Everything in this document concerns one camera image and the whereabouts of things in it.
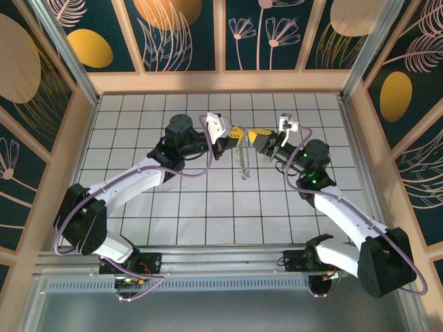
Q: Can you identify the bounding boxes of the clear plastic bag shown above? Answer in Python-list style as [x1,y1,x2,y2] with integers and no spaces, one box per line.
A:
[235,138,252,181]

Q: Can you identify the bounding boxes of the small controller board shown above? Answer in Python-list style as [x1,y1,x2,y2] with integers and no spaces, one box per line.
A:
[321,268,347,282]
[116,275,155,288]

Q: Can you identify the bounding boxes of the slotted metal cover strip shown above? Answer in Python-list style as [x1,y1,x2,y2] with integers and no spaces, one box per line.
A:
[44,279,312,294]

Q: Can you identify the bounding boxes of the grey metal tray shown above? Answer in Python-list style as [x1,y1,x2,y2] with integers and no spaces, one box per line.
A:
[20,273,428,332]

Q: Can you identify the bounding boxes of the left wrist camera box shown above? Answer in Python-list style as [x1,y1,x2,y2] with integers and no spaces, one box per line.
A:
[204,112,231,145]

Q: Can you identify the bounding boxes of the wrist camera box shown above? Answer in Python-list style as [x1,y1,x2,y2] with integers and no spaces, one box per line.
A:
[204,112,231,145]
[278,113,300,146]

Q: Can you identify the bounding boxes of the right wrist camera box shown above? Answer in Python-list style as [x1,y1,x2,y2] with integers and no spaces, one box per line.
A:
[278,113,300,146]

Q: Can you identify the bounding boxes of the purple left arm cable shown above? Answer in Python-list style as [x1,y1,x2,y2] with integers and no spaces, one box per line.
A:
[53,115,214,302]

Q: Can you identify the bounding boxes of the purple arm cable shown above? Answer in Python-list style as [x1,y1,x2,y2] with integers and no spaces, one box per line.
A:
[284,126,428,299]
[53,115,214,302]

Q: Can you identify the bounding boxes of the aluminium side rail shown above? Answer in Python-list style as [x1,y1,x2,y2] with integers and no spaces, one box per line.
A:
[338,98,394,248]

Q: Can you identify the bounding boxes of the wall panel with leaf outlines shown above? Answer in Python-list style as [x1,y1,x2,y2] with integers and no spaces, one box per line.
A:
[123,0,217,73]

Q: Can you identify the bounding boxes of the wall panel with feather outline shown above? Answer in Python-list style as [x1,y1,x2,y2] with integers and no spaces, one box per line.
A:
[361,0,443,151]

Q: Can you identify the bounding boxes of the wall panel with flower outlines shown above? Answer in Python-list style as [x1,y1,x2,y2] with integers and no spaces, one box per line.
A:
[224,0,315,72]

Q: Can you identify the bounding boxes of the dark floral wall panel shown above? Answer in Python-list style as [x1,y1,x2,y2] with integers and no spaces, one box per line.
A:
[0,107,48,250]
[394,103,443,247]

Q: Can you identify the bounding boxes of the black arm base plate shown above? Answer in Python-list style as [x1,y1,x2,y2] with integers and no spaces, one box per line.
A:
[282,248,347,274]
[98,250,163,277]

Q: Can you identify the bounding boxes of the wall panel with yellow lines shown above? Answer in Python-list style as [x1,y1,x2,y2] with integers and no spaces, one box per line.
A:
[304,0,392,71]

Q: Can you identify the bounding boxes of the aluminium frame post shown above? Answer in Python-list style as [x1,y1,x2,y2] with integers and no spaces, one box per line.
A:
[29,0,102,104]
[341,0,397,101]

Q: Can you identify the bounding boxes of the wall panel with yellow oval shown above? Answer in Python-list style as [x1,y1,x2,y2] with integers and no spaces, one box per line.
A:
[51,0,145,73]

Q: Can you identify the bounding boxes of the long aluminium frame rail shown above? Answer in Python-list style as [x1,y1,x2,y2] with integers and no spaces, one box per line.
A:
[34,249,411,277]

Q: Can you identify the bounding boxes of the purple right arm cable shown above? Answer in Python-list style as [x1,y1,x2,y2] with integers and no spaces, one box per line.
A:
[284,126,428,299]

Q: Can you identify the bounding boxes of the wall panel with large circle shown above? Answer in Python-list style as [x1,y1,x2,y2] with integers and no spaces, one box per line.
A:
[0,0,76,153]

